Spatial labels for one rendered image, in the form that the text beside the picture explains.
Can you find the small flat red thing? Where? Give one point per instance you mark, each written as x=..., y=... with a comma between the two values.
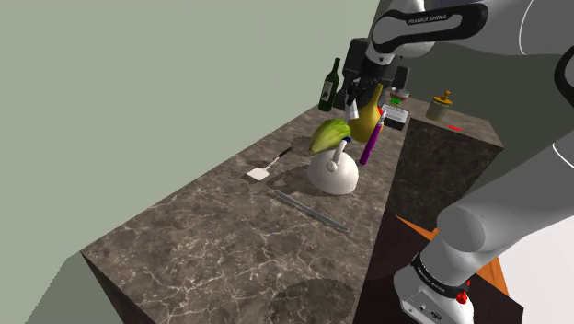
x=455, y=128

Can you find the brown bowl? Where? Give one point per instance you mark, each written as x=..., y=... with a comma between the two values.
x=400, y=94

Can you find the dark green wine bottle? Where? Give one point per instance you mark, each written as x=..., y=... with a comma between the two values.
x=328, y=89

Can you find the small silver cylinder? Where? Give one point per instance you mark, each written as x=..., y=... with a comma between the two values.
x=352, y=112

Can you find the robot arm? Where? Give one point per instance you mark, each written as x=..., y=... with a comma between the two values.
x=506, y=202

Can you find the olive jar with yellow top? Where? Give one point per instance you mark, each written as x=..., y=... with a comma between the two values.
x=437, y=109

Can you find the white dome-shaped kettle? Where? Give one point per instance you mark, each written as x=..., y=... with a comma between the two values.
x=334, y=177

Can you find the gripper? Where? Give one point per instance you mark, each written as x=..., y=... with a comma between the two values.
x=377, y=74

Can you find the long grey rod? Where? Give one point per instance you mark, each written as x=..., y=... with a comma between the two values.
x=309, y=210

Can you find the black and white box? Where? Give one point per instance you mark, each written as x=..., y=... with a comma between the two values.
x=395, y=117

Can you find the purple pen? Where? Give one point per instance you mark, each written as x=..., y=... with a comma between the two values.
x=370, y=146

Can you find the black coffee machine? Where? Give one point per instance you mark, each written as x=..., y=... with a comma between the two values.
x=355, y=51

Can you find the yellow gourd-shaped vase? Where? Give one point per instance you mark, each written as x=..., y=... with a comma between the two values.
x=365, y=123

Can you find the green leafy cabbage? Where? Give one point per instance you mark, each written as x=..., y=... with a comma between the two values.
x=329, y=133

